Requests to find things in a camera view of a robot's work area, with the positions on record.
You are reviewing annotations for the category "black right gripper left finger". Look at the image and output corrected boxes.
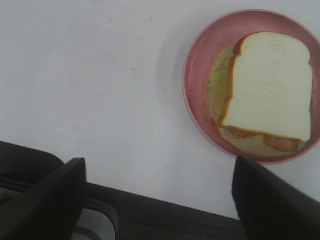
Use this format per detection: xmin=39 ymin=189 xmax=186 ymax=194
xmin=0 ymin=158 xmax=86 ymax=240

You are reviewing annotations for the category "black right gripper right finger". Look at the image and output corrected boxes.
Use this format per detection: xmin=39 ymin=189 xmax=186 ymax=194
xmin=231 ymin=156 xmax=320 ymax=240

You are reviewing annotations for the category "white bread sandwich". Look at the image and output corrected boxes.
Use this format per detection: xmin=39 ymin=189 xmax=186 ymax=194
xmin=206 ymin=31 xmax=313 ymax=157

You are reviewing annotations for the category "pink round plate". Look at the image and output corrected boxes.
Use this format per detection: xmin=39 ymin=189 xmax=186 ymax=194
xmin=182 ymin=9 xmax=320 ymax=164

